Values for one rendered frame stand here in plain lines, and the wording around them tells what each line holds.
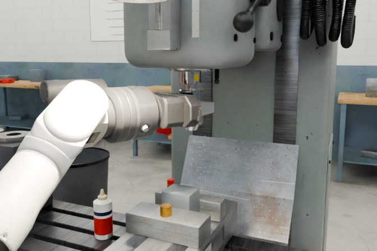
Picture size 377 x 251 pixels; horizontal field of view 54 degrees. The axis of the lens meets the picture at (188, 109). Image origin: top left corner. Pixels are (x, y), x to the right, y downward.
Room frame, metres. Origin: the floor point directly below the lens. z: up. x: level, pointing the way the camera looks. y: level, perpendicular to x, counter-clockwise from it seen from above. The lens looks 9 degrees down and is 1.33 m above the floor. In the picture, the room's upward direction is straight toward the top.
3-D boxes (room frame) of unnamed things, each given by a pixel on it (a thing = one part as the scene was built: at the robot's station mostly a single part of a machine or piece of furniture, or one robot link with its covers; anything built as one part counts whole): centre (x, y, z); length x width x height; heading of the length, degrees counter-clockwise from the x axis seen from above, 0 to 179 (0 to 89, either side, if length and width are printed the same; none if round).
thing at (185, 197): (0.70, 0.02, 1.04); 0.06 x 0.05 x 0.06; 66
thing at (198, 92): (0.69, -0.01, 1.26); 0.05 x 0.05 x 0.01
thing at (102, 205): (0.77, 0.19, 0.99); 0.04 x 0.04 x 0.11
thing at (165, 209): (0.64, 0.04, 1.05); 0.02 x 0.02 x 0.02
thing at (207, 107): (0.66, -0.03, 1.24); 0.06 x 0.02 x 0.03; 132
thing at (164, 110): (0.63, 0.06, 1.23); 0.13 x 0.12 x 0.10; 42
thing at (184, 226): (0.64, 0.04, 1.02); 0.15 x 0.06 x 0.04; 66
